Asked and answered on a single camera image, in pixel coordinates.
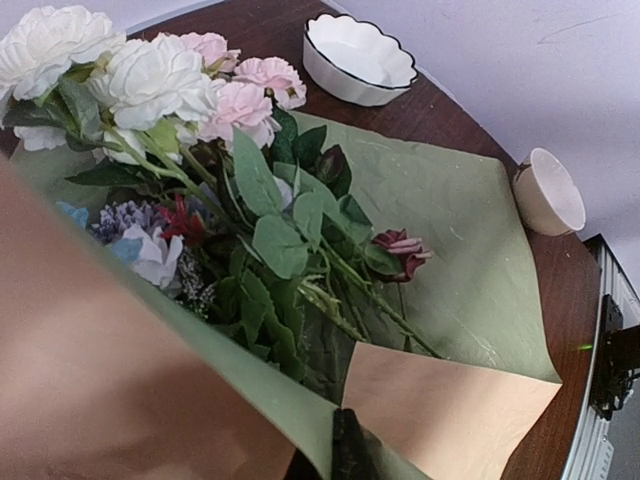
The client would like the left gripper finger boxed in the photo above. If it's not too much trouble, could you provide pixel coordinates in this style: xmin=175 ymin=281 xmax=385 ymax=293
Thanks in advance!
xmin=331 ymin=409 xmax=383 ymax=480

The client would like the pink rose fake flower stem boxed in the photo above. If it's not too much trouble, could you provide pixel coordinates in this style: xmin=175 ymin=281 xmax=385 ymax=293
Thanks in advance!
xmin=64 ymin=31 xmax=441 ymax=358

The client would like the green and tan wrapping paper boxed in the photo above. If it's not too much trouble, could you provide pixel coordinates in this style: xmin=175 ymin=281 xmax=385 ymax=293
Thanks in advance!
xmin=1 ymin=121 xmax=561 ymax=479

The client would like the blue hydrangea fake flower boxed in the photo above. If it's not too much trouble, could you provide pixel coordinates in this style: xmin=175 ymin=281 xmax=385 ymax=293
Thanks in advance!
xmin=56 ymin=201 xmax=152 ymax=264

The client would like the white fake flower bunch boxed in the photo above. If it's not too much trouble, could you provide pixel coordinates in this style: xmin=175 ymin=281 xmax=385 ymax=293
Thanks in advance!
xmin=1 ymin=6 xmax=227 ymax=317

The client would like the white round bowl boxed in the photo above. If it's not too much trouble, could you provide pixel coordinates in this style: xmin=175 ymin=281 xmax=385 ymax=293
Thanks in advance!
xmin=512 ymin=147 xmax=586 ymax=237

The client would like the white scalloped dish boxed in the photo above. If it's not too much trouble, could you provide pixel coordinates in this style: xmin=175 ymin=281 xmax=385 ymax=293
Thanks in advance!
xmin=303 ymin=14 xmax=419 ymax=107

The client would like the front aluminium rail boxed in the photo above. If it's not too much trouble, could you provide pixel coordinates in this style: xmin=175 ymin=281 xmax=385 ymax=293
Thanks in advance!
xmin=561 ymin=234 xmax=639 ymax=479

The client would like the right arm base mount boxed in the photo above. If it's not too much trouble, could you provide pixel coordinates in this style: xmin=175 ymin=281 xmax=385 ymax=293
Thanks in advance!
xmin=590 ymin=294 xmax=639 ymax=421

